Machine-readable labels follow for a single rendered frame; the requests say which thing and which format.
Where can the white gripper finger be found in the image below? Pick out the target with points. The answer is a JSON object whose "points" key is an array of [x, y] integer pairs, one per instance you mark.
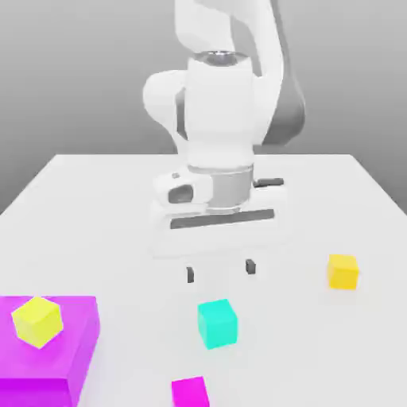
{"points": [[250, 267], [190, 275]]}

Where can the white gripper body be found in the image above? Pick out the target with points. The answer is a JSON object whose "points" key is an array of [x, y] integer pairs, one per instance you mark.
{"points": [[216, 238]]}

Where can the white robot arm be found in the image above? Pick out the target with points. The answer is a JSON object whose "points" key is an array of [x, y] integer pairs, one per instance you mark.
{"points": [[219, 105]]}

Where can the small cyan cube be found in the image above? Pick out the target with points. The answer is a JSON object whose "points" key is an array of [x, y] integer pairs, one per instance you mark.
{"points": [[217, 324]]}

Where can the small golden yellow cube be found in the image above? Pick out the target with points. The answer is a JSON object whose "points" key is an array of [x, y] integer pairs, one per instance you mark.
{"points": [[343, 272]]}

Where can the small magenta cube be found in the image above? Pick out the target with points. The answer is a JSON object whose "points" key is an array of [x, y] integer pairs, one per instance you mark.
{"points": [[190, 392]]}

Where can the small lime yellow cube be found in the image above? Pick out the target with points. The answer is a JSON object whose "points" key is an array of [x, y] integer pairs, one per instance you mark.
{"points": [[36, 321]]}

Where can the large magenta box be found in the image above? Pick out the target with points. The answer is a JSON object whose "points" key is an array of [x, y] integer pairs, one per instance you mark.
{"points": [[38, 375]]}

